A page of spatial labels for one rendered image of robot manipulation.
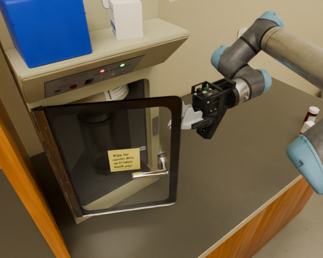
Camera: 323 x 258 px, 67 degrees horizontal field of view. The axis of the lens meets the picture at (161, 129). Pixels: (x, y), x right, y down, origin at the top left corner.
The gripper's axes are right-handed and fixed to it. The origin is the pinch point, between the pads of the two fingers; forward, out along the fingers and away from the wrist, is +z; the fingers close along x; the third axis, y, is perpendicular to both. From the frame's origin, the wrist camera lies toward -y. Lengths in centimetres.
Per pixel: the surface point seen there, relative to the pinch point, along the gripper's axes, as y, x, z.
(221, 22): 0, -54, -74
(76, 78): 18.3, -3.3, 19.6
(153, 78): 8.1, -11.2, -1.9
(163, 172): -7.2, 5.6, 6.9
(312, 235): -128, 30, -105
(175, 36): 22.7, 0.0, 0.2
